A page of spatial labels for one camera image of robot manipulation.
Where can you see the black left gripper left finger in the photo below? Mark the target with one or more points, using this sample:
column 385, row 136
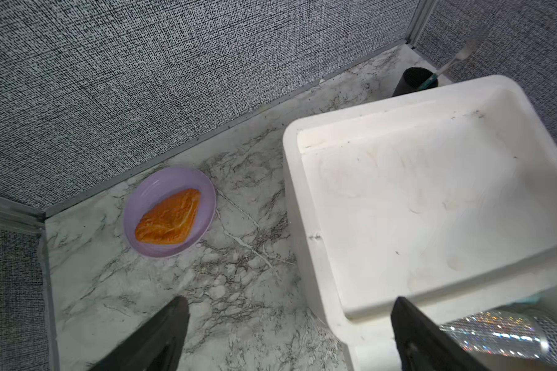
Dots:
column 157, row 345

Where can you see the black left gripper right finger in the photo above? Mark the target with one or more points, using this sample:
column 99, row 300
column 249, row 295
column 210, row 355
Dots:
column 421, row 345

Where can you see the glittery silver microphone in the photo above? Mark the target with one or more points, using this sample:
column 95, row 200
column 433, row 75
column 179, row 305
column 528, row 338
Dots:
column 529, row 335

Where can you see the white three-drawer storage unit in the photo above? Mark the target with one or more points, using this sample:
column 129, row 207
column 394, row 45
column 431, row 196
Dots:
column 447, row 197

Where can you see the orange pastry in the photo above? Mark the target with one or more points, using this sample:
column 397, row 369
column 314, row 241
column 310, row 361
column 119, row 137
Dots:
column 170, row 221

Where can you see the purple plastic plate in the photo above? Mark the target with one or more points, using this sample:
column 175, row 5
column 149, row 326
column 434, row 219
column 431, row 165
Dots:
column 152, row 191

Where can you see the black cup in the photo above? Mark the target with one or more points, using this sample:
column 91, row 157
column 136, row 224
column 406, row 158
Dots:
column 415, row 79

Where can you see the toothbrush in cup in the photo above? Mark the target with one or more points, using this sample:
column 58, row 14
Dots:
column 460, row 56

